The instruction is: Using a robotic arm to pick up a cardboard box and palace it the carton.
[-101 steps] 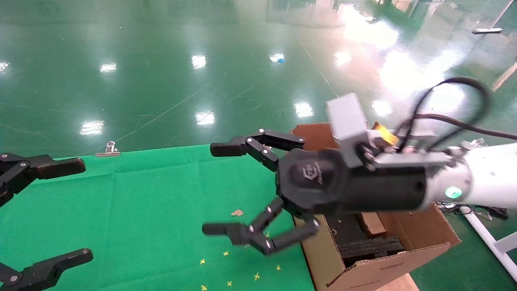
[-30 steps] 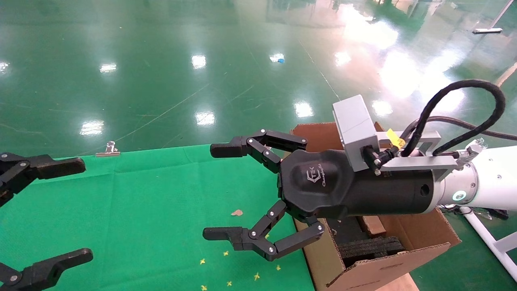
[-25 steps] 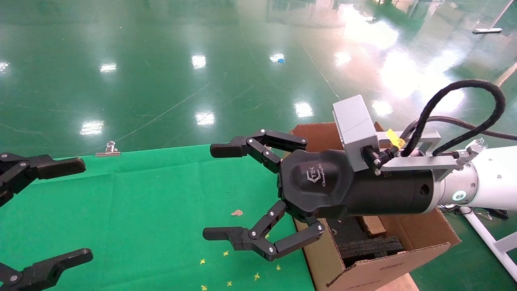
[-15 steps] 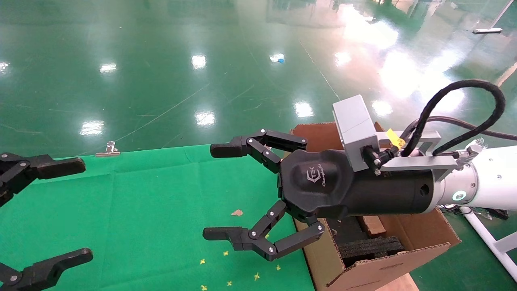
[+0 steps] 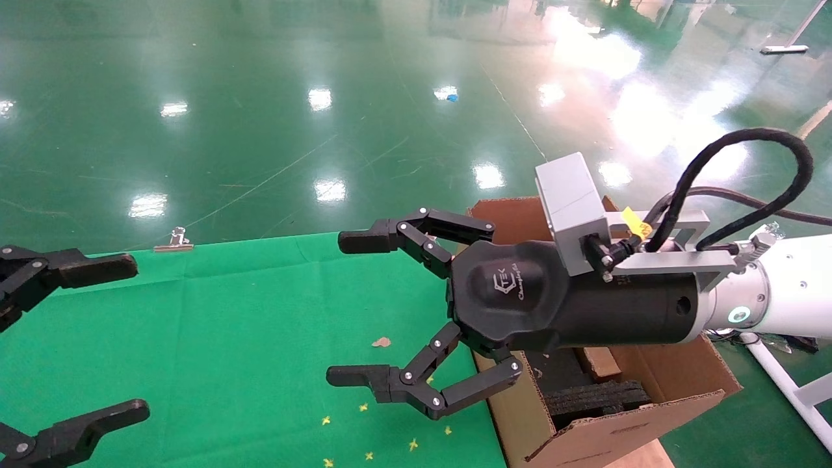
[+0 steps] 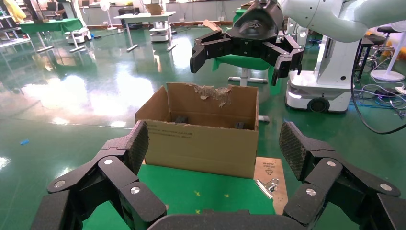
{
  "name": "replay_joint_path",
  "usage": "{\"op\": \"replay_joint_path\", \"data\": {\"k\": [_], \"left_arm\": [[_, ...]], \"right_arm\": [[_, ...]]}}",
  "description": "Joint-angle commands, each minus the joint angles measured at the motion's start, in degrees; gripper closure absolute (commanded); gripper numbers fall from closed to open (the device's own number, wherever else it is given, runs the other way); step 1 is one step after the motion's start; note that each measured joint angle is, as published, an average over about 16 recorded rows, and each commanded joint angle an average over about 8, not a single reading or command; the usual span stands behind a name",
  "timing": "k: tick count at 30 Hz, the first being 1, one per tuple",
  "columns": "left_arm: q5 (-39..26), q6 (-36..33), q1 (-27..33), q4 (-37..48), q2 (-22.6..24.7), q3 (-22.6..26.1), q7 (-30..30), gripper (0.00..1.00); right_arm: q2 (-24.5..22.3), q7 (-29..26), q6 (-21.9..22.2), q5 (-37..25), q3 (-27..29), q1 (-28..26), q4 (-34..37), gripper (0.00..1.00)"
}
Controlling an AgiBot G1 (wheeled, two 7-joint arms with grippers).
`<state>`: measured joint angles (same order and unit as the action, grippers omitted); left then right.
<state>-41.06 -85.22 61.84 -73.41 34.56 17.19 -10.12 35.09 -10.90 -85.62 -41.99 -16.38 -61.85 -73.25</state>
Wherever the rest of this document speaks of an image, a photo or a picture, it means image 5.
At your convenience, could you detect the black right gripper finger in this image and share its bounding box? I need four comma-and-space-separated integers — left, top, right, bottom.
326, 322, 525, 421
338, 208, 496, 281

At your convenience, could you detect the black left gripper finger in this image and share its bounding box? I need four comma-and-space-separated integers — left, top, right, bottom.
0, 400, 150, 468
0, 246, 138, 333

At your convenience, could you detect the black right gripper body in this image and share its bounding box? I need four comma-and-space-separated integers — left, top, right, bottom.
445, 239, 708, 356

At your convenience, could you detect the small wooden block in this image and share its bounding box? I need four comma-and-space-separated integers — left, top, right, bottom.
575, 346, 623, 383

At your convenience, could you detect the large open cardboard carton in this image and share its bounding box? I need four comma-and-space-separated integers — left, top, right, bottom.
468, 195, 744, 468

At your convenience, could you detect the silver binder clip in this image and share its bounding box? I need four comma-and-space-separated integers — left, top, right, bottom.
154, 227, 194, 252

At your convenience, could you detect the black foam insert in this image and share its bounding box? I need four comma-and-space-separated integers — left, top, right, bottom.
545, 380, 652, 430

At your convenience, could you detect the green table cloth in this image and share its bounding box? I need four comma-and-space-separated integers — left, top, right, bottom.
0, 231, 508, 468

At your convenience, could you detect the white pipe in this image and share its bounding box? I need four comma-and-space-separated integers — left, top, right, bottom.
741, 333, 832, 452

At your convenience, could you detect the yellow cable tag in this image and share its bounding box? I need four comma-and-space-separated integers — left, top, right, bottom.
621, 207, 653, 239

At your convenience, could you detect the silver camera mount bracket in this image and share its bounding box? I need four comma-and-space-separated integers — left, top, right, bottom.
604, 208, 740, 293

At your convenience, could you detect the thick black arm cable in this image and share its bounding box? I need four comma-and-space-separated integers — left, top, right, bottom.
640, 128, 832, 255

